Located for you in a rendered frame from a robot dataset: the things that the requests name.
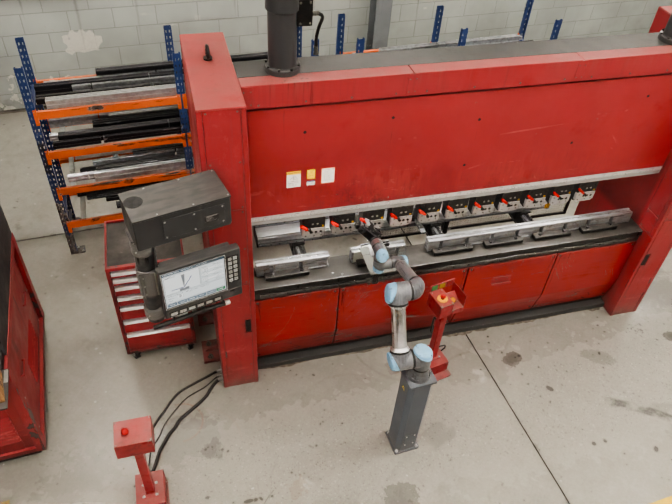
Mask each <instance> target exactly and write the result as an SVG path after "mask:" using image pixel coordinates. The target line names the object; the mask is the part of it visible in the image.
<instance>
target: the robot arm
mask: <svg viewBox="0 0 672 504"><path fill-rule="evenodd" d="M365 221H366V223H367V226H368V228H367V227H366V225H365V223H364V222H362V225H361V226H360V227H359V228H358V232H360V233H361V234H362V235H363V236H364V237H365V238H367V239H368V240H369V241H370V245H371V247H372V249H373V252H374V260H373V271H374V272H375V273H377V274H381V273H383V272H384V270H385V269H392V268H396V269H397V271H398V272H399V273H400V275H401V276H402V277H403V279H404V280H405V281H401V282H393V283H388V284H387V285H386V287H385V291H384V297H385V302H386V303H387V304H388V306H389V307H390V308H391V326H392V346H391V347H390V352H387V361H388V364H389V367H390V369H391V370H392V371H402V370H406V376H407V378H408V379H409V380H410V381H412V382H413V383H416V384H423V383H426V382H427V381H428V380H429V379H430V376H431V370H430V365H431V361H432V358H433V352H432V349H431V348H430V347H429V346H427V345H425V344H417V345H416V346H415V347H414V348H413V349H410V348H409V347H408V346H407V333H406V307H407V306H408V301H412V300H416V299H418V298H420V297H421V296H422V295H423V293H424V290H425V283H424V281H423V280H422V278H421V277H419V276H417V275H416V274H415V272H414V271H413V270H412V269H411V267H410V266H409V265H408V258H407V256H406V255H399V256H393V257H389V255H388V252H387V250H386V248H385V246H384V244H383V241H382V240H381V239H380V236H381V235H382V234H381V232H379V231H380V230H379V229H378V228H376V227H374V224H373V223H372V222H371V221H370V220H369V219H367V218H365ZM378 230H379V231H378Z"/></svg>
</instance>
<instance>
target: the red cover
mask: <svg viewBox="0 0 672 504"><path fill-rule="evenodd" d="M665 73H672V46H671V45H667V46H654V47H641V48H628V49H614V50H601V51H588V52H576V53H561V54H548V55H535V56H522V57H508V58H495V59H482V60H469V61H456V62H442V63H429V64H416V65H409V66H408V65H403V66H389V67H376V68H363V69H350V70H337V71H323V72H310V73H298V74H297V75H295V76H292V77H286V78H280V77H274V76H271V75H270V76H257V77H244V78H238V82H239V85H240V88H241V91H242V94H243V97H244V101H245V104H246V108H247V110H254V109H265V108H276V107H288V106H299V105H311V104H322V103H334V102H345V101H357V100H368V99H379V98H391V97H402V96H410V95H412V96H414V95H425V94H436V93H448V92H459V91H471V90H482V89H494V88H505V87H517V86H528V85H539V84H551V83H562V82H574V81H585V80H597V79H608V78H620V77H631V76H643V75H654V74H665Z"/></svg>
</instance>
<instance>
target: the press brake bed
mask: <svg viewBox="0 0 672 504"><path fill-rule="evenodd" d="M638 237H639V236H633V237H627V238H620V239H614V240H607V241H601V242H594V243H588V244H581V245H575V246H569V247H562V248H556V249H549V250H543V251H536V252H530V253H523V254H517V255H510V256H504V257H497V258H491V259H485V260H478V261H472V262H465V263H459V264H452V265H446V266H439V267H433V268H426V269H420V270H414V272H415V274H416V275H417V276H419V277H421V278H422V280H423V281H424V283H425V290H424V293H423V295H422V296H421V297H420V298H418V299H416V300H412V301H408V306H407V307H406V333H407V342H412V341H418V340H423V339H429V338H431V337H432V334H431V332H430V327H431V323H432V320H433V317H436V318H437V316H436V315H435V314H434V313H433V311H432V310H431V309H430V307H429V306H428V305H427V300H428V296H429V292H430V288H431V287H430V286H432V285H435V284H438V283H441V282H444V281H447V280H450V279H453V278H455V280H454V282H455V283H456V284H457V285H458V286H459V288H460V289H461V290H462V291H463V292H464V294H465V295H466V296H467V297H466V301H465V304H464V307H463V311H460V312H458V313H455V314H451V315H449V316H447V320H446V324H445V327H444V331H443V335H442V336H445V335H450V334H454V333H460V332H466V331H472V330H477V329H482V328H489V327H495V326H500V325H505V324H510V323H516V322H521V321H527V320H532V319H538V318H543V317H549V316H555V315H561V314H566V313H572V312H577V311H583V310H588V309H593V308H597V307H603V305H604V301H603V300H602V299H601V296H602V295H604V294H605V293H606V292H607V291H608V290H609V289H610V288H611V286H612V285H613V284H614V283H615V282H616V280H617V278H618V276H619V274H620V272H621V271H622V269H623V267H624V265H625V263H626V261H627V259H628V257H629V255H630V253H631V251H632V249H633V248H634V246H635V244H636V242H637V239H638ZM506 275H511V277H510V280H509V281H510V283H507V284H501V285H495V286H492V285H491V282H492V279H493V278H494V277H500V276H506ZM401 281H405V280H404V279H403V277H402V276H401V275H400V273H394V274H388V275H381V276H379V279H378V284H372V277H368V278H362V279H355V280H349V281H342V282H336V283H330V284H323V285H317V286H310V287H304V288H297V289H291V290H284V291H278V292H271V293H265V294H259V295H255V315H256V338H257V361H258V370H259V369H264V368H269V367H274V366H280V365H285V364H291V363H296V362H302V361H308V360H313V359H319V358H324V357H330V356H335V355H340V354H346V353H351V352H356V351H362V350H368V349H373V348H378V347H384V346H389V345H392V326H391V308H390V307H389V306H388V304H387V303H386V302H385V297H384V291H385V287H386V285H387V284H388V283H393V282H401Z"/></svg>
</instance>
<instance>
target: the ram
mask: <svg viewBox="0 0 672 504"><path fill-rule="evenodd" d="M247 131H248V154H249V177H250V200H251V218H257V217H265V216H273V215H281V214H289V213H297V212H305V211H313V210H321V209H328V208H336V207H344V206H352V205H360V204H368V203H376V202H384V201H392V200H399V199H407V198H415V197H423V196H431V195H439V194H447V193H455V192H463V191H470V190H478V189H486V188H494V187H502V186H510V185H518V184H526V183H533V182H541V181H549V180H557V179H565V178H573V177H581V176H589V175H597V174H604V173H612V172H620V171H628V170H636V169H644V168H652V167H660V166H663V164H664V162H665V160H666V158H667V156H668V154H669V152H670V150H671V148H672V73H665V74H654V75H643V76H631V77H620V78H608V79H597V80H585V81H574V82H562V83H551V84H539V85H528V86H517V87H505V88H494V89H482V90H471V91H459V92H448V93H436V94H425V95H414V96H412V95H410V96H402V97H391V98H379V99H368V100H357V101H345V102H334V103H322V104H311V105H299V106H288V107H276V108H265V109H254V110H247ZM330 167H335V179H334V182H331V183H323V184H321V169H322V168H330ZM312 169H315V178H314V179H307V170H312ZM294 171H301V186H300V187H291V188H287V172H294ZM659 172H660V170H655V171H647V172H639V173H632V174H624V175H616V176H608V177H600V178H593V179H585V180H577V181H569V182H561V183H554V184H546V185H538V186H530V187H522V188H515V189H507V190H499V191H491V192H484V193H476V194H468V195H460V196H452V197H445V198H437V199H429V200H421V201H413V202H406V203H398V204H390V205H382V206H374V207H367V208H359V209H351V210H343V211H335V212H328V213H320V214H312V215H304V216H296V217H289V218H281V219H273V220H265V221H257V222H251V223H252V226H254V225H261V224H269V223H277V222H285V221H292V220H300V219H308V218H315V217H323V216H331V215H339V214H346V213H354V212H362V211H369V210H377V209H385V208H393V207H400V206H408V205H416V204H423V203H431V202H439V201H447V200H454V199H462V198H470V197H478V196H485V195H493V194H501V193H508V192H516V191H524V190H532V189H539V188H547V187H555V186H562V185H570V184H578V183H586V182H593V181H601V180H609V179H616V178H624V177H632V176H640V175H647V174H655V173H659ZM312 180H315V185H308V186H307V181H312Z"/></svg>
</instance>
